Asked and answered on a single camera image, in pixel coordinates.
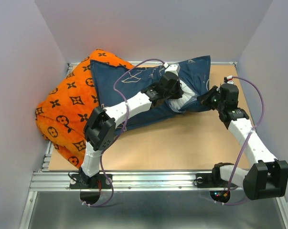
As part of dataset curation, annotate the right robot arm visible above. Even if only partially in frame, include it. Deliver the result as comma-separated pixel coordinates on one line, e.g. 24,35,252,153
197,83,288,202

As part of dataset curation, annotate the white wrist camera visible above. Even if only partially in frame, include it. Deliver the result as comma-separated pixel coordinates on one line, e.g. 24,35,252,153
164,63,180,77
224,75,234,84

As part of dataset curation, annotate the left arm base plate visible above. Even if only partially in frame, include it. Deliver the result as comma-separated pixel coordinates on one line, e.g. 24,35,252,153
69,173,111,189

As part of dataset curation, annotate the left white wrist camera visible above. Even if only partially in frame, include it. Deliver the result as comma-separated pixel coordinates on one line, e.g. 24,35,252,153
164,63,180,77

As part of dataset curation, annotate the orange patterned blanket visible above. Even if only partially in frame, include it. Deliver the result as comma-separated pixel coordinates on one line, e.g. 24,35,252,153
35,49,132,168

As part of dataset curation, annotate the aluminium front rail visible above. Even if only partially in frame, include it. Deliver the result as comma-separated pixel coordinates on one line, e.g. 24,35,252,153
30,169,285,192

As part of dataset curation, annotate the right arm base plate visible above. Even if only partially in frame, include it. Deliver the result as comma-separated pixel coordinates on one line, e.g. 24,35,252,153
193,172,228,188

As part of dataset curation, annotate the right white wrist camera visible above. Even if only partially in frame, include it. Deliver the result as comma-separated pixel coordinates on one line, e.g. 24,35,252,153
224,75,234,84

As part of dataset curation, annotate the blue pillowcase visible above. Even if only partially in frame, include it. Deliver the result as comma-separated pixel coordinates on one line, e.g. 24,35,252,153
91,55,211,130

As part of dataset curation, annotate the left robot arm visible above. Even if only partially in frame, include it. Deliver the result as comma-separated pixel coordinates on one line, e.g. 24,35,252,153
79,70,183,188

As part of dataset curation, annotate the white pillow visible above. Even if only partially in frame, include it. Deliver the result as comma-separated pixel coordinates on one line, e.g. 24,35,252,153
168,80,198,113

